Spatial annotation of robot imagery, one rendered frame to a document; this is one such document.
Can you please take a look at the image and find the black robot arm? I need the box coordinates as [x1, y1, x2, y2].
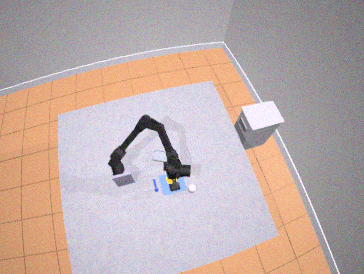
[108, 114, 191, 179]

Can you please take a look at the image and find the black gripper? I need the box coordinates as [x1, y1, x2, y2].
[163, 161, 180, 192]

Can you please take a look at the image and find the light blue flat mat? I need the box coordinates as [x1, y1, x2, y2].
[158, 174, 187, 196]

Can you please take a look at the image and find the grey dish rack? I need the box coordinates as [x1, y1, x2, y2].
[151, 149, 167, 163]

